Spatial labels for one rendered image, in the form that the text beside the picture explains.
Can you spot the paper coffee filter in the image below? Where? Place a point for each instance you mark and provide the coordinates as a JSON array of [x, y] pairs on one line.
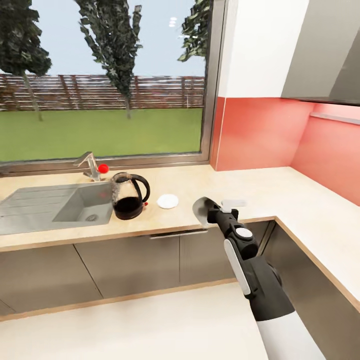
[[200, 209]]

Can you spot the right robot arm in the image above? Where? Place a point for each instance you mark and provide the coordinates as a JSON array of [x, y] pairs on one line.
[[283, 333]]

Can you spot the drop in sink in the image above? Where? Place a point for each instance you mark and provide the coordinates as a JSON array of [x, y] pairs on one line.
[[57, 207]]

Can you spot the fixed window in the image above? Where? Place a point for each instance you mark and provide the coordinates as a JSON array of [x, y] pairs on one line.
[[135, 82]]

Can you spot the saucer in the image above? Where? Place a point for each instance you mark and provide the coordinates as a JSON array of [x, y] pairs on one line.
[[168, 201]]

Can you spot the electric kettle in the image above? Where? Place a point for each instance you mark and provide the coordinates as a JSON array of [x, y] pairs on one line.
[[126, 196]]

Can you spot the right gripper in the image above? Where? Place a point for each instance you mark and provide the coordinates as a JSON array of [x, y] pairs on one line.
[[216, 216]]

